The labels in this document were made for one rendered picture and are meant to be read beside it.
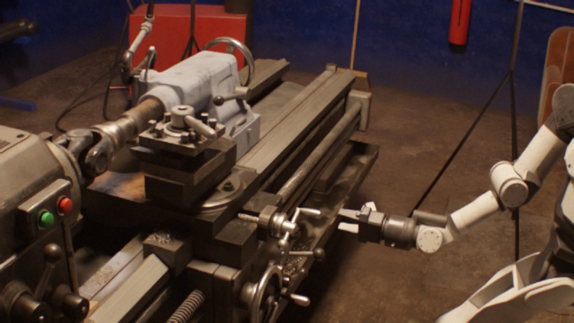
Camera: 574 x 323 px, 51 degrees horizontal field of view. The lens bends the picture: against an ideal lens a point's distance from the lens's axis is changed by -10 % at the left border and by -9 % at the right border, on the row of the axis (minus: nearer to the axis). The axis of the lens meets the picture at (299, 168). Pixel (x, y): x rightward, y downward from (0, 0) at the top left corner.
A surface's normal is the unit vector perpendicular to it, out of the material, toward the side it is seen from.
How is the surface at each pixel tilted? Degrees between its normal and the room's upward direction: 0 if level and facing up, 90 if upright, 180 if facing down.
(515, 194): 89
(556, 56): 90
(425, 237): 65
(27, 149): 45
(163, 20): 90
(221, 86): 76
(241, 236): 0
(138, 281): 36
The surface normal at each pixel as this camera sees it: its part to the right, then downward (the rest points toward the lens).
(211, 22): 0.01, 0.43
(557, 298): -0.22, 0.40
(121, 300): 0.61, -0.61
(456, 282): 0.07, -0.90
